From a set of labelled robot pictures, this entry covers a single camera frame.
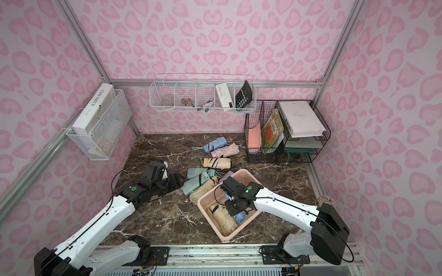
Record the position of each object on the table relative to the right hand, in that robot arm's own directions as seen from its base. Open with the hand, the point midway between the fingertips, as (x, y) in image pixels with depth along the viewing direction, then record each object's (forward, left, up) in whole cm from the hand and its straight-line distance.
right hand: (231, 207), depth 79 cm
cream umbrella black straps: (+25, +9, 0) cm, 26 cm away
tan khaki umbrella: (+10, +14, -2) cm, 18 cm away
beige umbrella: (-6, +3, -2) cm, 7 cm away
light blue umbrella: (-5, -4, +3) cm, 7 cm away
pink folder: (+46, -15, -4) cm, 48 cm away
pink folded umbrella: (+36, +2, -3) cm, 36 cm away
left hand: (+9, +23, +10) cm, 26 cm away
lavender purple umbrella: (+21, +2, -5) cm, 21 cm away
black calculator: (+50, -7, +25) cm, 56 cm away
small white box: (+51, +4, +26) cm, 57 cm away
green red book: (+43, -24, +4) cm, 50 cm away
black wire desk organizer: (+35, -39, +13) cm, 54 cm away
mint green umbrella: (+17, +19, -3) cm, 26 cm away
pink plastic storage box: (+7, +7, -2) cm, 10 cm away
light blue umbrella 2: (+42, +11, -5) cm, 44 cm away
